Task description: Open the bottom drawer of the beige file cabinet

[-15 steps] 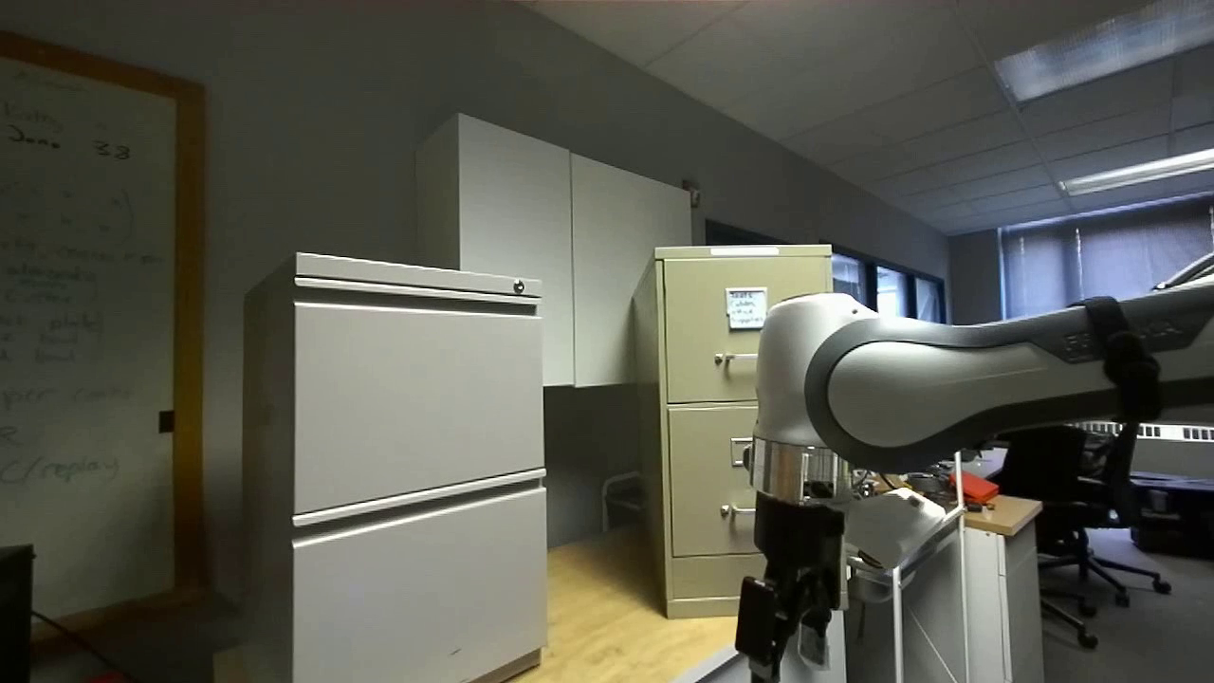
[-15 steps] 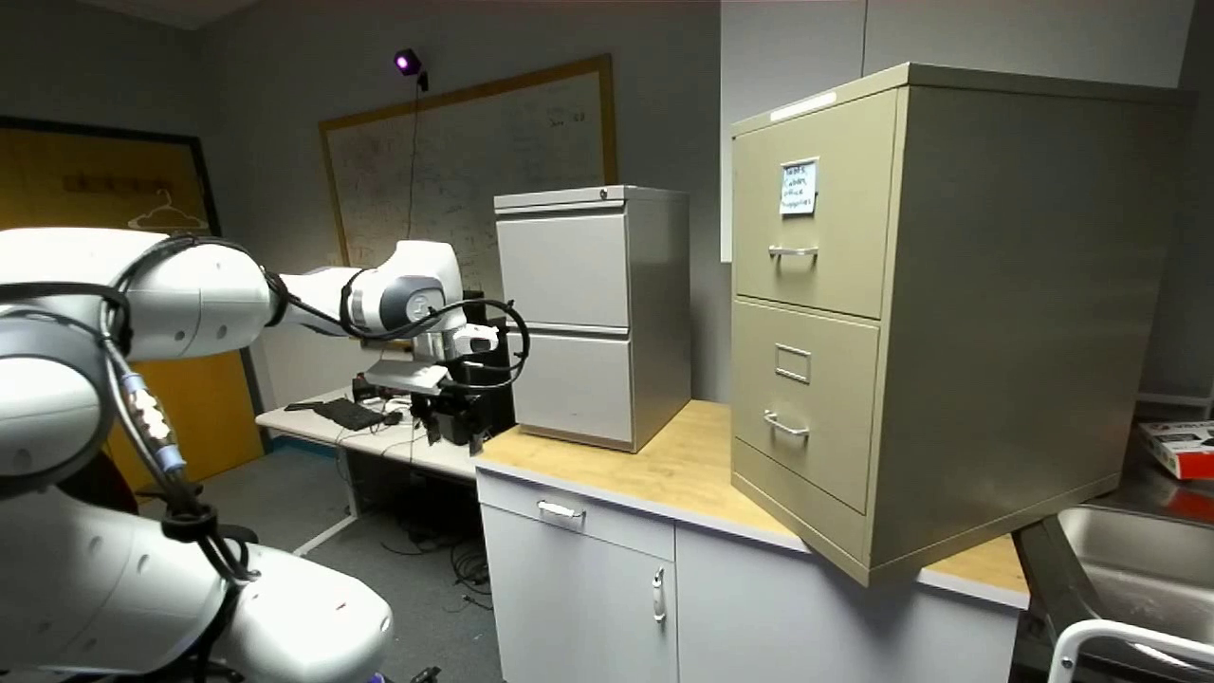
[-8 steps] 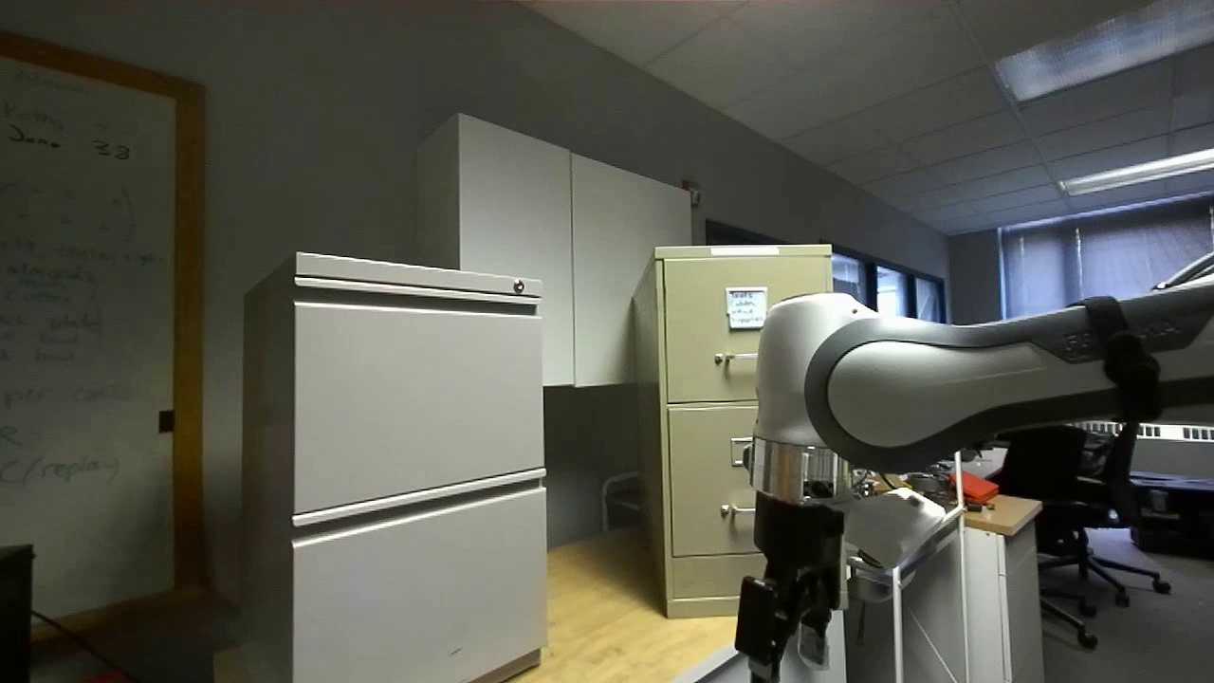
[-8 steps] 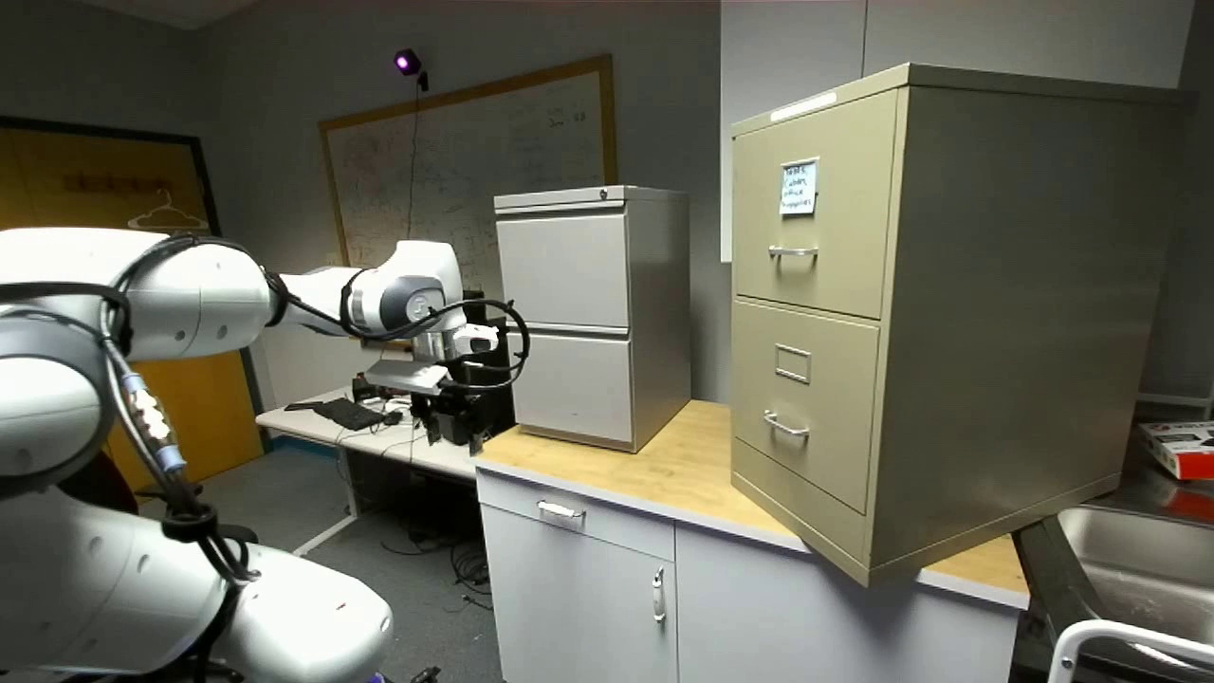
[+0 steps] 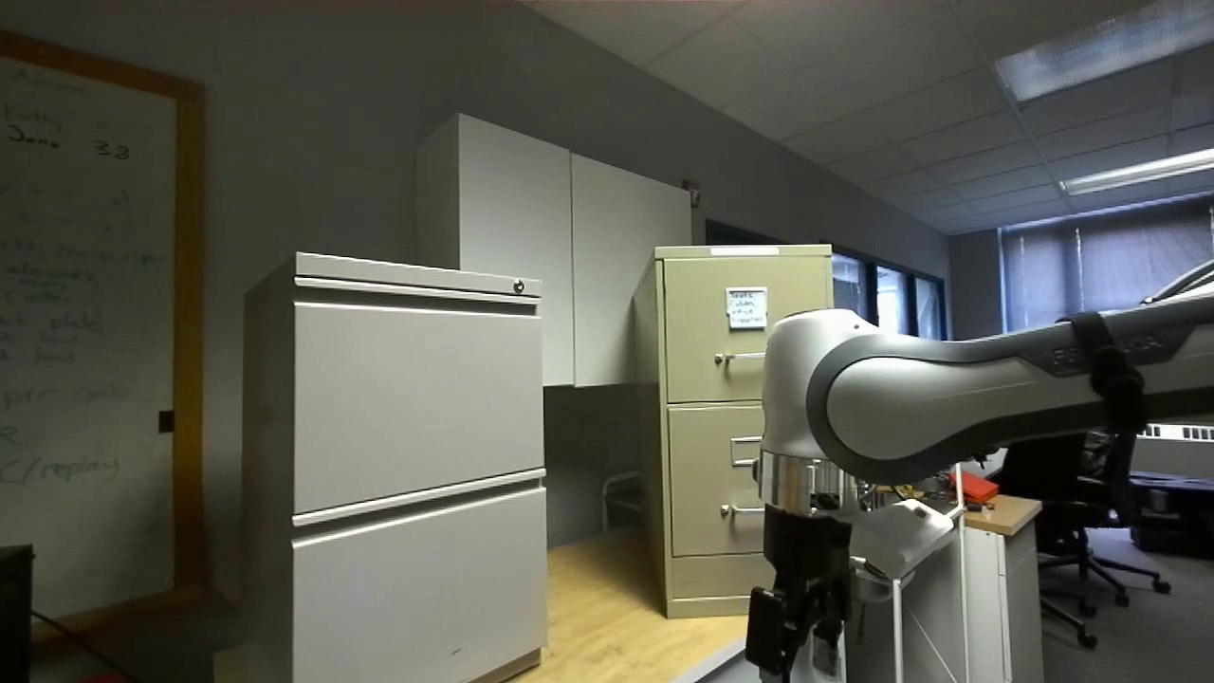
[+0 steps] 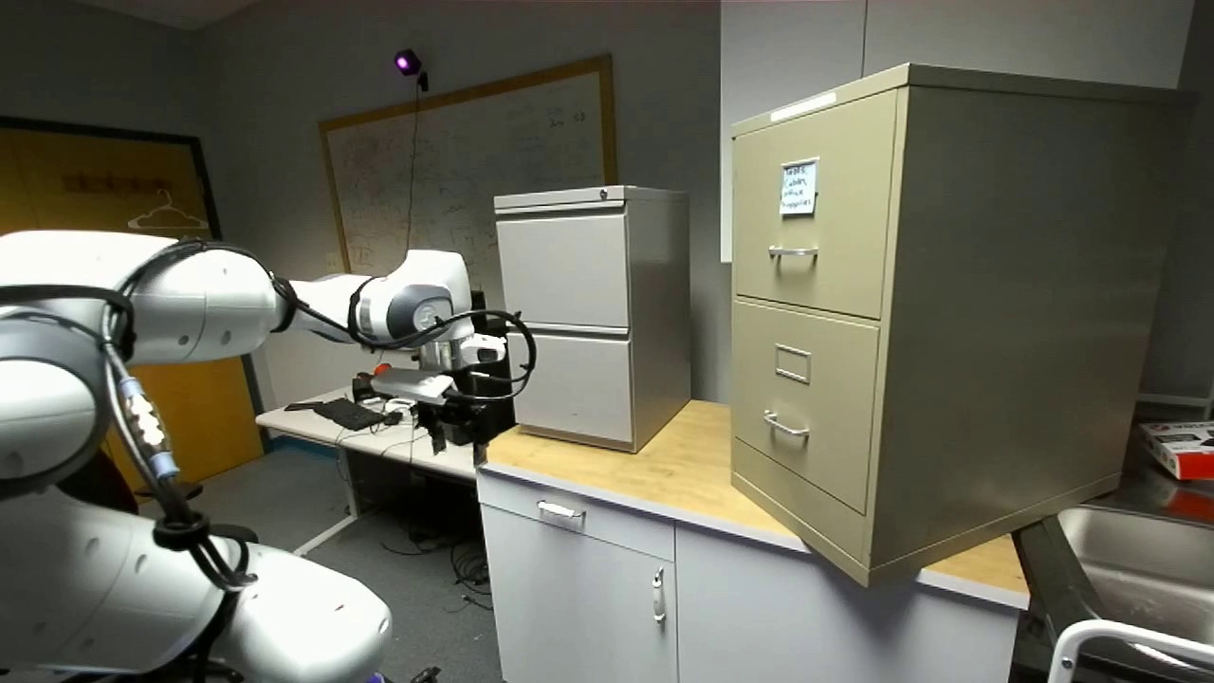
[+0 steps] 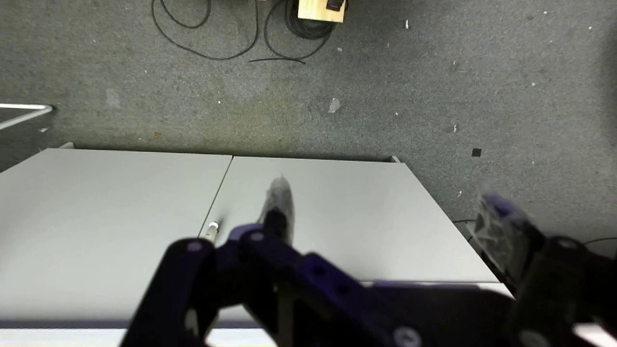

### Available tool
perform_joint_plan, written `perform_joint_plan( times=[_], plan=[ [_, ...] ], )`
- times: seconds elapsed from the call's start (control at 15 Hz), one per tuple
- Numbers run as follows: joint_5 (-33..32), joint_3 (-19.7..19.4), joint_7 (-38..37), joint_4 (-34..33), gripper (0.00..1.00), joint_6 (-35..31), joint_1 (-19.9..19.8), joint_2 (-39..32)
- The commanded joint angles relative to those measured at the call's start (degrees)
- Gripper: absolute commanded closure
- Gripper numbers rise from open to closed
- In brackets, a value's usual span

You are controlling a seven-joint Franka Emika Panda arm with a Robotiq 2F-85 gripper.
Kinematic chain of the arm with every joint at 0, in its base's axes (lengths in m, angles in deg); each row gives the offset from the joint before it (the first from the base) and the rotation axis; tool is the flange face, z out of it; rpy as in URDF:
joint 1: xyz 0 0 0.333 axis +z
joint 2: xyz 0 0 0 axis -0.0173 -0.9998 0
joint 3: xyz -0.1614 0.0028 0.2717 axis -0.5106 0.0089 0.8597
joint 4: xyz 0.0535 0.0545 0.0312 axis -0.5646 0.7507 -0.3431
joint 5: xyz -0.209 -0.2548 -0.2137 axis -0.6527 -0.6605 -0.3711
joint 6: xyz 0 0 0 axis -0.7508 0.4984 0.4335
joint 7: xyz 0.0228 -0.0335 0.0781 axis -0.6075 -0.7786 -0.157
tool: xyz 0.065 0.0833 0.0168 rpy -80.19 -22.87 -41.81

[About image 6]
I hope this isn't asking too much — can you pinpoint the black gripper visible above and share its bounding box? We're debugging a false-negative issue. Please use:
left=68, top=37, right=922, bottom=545
left=422, top=358, right=525, bottom=457

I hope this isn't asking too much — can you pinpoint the silver handle of holder drawer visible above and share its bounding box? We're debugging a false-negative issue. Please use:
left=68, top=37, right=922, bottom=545
left=759, top=406, right=818, bottom=457

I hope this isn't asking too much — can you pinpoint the beige drawer with label holder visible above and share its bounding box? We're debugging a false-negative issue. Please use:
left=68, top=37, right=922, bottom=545
left=728, top=296, right=886, bottom=517

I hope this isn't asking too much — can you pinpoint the silver horizontal cabinet pull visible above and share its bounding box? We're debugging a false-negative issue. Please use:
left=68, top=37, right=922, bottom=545
left=534, top=496, right=587, bottom=535

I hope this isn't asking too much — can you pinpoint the tall grey cabinet drawer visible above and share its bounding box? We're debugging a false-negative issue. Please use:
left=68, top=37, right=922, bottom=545
left=493, top=207, right=634, bottom=336

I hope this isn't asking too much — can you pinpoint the grey metal file cabinet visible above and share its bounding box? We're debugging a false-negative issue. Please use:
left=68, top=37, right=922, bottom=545
left=489, top=183, right=696, bottom=457

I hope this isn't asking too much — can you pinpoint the white base cabinet wood top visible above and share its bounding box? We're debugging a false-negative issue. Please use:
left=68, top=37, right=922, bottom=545
left=475, top=398, right=1031, bottom=683

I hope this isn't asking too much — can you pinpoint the beige drawer with white card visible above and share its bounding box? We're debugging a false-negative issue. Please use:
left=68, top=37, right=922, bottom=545
left=732, top=86, right=903, bottom=324

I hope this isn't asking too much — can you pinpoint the beige metal file cabinet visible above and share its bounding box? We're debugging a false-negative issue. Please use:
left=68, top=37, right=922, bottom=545
left=728, top=59, right=1187, bottom=593

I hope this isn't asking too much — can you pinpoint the white desk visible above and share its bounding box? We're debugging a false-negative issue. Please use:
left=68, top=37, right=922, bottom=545
left=256, top=382, right=485, bottom=484

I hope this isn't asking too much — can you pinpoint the dark device with red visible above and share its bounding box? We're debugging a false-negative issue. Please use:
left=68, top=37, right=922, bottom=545
left=348, top=365, right=427, bottom=406

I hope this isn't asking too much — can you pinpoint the black keyboard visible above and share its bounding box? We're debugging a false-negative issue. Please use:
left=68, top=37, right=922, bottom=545
left=310, top=396, right=394, bottom=434

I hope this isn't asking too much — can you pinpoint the wood framed whiteboard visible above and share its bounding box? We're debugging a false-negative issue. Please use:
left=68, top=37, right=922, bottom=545
left=314, top=49, right=624, bottom=307

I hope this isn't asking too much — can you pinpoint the empty metal label holder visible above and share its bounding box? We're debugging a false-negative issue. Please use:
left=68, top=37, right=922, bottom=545
left=771, top=336, right=818, bottom=392

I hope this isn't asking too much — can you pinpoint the white label card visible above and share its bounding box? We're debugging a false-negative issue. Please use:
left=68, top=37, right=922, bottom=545
left=776, top=154, right=823, bottom=219

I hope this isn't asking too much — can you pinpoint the steel sink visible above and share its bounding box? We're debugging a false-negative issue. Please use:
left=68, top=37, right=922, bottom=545
left=1008, top=496, right=1214, bottom=683

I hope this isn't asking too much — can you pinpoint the red and white box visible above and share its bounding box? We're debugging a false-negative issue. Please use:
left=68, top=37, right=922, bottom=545
left=1134, top=416, right=1214, bottom=484

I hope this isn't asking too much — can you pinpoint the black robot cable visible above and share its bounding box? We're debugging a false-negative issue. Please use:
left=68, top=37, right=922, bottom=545
left=93, top=240, right=543, bottom=636

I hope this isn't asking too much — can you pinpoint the silver handle of card drawer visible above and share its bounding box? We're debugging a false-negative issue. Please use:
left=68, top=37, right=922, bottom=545
left=762, top=240, right=823, bottom=277

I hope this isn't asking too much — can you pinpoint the camera with purple light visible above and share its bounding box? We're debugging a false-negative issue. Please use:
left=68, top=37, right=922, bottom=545
left=386, top=45, right=432, bottom=94

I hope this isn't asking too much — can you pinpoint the wire clothes hanger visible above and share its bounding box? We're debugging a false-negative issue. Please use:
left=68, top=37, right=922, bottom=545
left=123, top=187, right=212, bottom=240

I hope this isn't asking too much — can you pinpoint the orange board black frame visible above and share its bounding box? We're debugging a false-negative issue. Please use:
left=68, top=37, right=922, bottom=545
left=0, top=114, right=269, bottom=491

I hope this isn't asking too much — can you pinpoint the white tube frame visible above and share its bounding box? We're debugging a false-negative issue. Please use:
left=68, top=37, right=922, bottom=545
left=1044, top=613, right=1214, bottom=683

